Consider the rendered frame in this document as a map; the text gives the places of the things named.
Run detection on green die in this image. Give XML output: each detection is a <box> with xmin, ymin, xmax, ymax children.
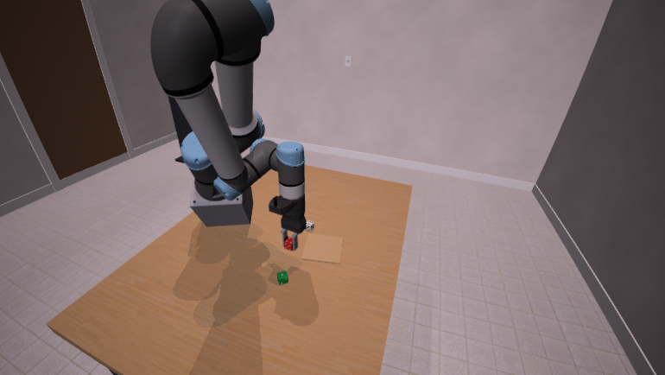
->
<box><xmin>277</xmin><ymin>271</ymin><xmax>288</xmax><ymax>285</ymax></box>

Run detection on red die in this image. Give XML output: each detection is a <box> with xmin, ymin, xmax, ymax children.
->
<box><xmin>284</xmin><ymin>237</ymin><xmax>293</xmax><ymax>251</ymax></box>

